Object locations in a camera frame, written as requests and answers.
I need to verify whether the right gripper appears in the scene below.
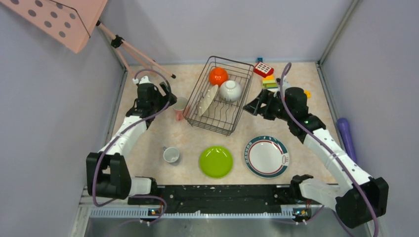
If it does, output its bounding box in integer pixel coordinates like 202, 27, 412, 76
243, 88, 293, 122

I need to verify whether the pink perforated board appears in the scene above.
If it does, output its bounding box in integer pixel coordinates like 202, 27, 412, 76
1, 0, 108, 53

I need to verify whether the white plate green red rim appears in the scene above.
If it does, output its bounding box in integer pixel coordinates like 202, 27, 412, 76
244, 135, 291, 179

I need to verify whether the woven bamboo tray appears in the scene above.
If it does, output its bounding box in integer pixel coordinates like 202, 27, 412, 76
198, 85, 219, 117

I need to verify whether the red toy block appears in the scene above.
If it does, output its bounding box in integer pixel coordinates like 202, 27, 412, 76
253, 62, 274, 78

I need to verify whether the small grey mug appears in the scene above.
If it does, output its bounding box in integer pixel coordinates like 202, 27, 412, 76
163, 147, 180, 164

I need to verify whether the orange bowl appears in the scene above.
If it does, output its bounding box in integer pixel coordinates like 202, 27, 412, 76
208, 67, 229, 87

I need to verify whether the stack of coloured blocks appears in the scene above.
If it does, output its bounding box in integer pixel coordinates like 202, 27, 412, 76
262, 75, 278, 89

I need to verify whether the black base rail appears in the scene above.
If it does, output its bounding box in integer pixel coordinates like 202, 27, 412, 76
127, 185, 319, 222

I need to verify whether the white ceramic bowl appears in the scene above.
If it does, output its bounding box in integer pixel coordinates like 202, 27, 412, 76
219, 80, 243, 102

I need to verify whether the grey wire dish rack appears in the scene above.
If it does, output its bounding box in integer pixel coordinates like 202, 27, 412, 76
184, 56, 254, 136

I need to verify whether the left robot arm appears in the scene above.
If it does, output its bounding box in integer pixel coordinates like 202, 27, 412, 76
86, 76, 177, 204

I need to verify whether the white cup pink handle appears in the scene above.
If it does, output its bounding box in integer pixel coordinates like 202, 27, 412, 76
173, 97, 188, 121

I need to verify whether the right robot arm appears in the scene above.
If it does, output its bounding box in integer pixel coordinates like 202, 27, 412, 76
243, 87, 389, 229

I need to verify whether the pink tripod stand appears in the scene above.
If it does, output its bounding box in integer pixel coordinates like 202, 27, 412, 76
96, 20, 176, 79

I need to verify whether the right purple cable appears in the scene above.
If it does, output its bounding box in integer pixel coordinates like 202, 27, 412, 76
279, 62, 380, 237

